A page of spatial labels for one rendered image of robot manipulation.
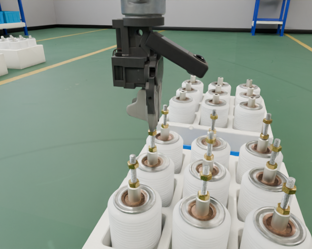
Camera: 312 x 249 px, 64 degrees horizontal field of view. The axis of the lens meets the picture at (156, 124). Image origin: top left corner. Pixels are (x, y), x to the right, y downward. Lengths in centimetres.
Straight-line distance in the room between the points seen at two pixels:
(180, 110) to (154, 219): 51
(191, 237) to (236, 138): 51
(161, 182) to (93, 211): 34
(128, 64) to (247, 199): 34
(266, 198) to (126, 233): 26
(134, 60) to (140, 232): 29
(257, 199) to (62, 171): 71
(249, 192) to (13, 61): 261
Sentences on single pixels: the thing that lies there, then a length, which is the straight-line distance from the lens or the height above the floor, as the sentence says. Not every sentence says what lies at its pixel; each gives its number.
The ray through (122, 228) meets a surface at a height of 23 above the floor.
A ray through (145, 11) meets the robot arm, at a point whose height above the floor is 55.
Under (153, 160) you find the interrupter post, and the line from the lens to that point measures 54.
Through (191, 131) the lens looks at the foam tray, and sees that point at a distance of 88.
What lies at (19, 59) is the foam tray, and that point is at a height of 9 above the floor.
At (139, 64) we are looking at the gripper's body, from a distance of 44.
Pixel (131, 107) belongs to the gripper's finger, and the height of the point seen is 38.
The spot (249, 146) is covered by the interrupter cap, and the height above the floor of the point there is 25.
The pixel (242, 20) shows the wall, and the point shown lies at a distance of 664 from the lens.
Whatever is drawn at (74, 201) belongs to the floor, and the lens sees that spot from 87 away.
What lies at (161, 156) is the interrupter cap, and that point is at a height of 25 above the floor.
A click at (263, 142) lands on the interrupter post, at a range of 63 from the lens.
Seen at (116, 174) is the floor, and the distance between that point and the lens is 95.
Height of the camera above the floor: 56
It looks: 25 degrees down
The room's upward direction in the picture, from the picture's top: straight up
